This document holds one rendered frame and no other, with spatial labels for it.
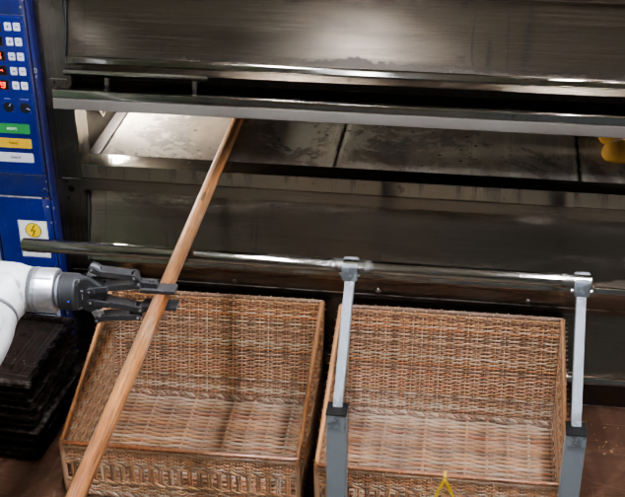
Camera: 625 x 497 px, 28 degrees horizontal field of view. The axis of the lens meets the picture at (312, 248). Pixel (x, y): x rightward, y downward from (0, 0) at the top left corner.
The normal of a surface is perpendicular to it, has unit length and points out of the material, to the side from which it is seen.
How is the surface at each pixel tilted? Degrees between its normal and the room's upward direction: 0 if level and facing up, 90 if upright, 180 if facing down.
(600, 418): 0
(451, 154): 0
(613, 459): 0
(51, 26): 90
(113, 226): 70
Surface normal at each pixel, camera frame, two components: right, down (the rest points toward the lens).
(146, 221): -0.14, 0.18
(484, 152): -0.01, -0.86
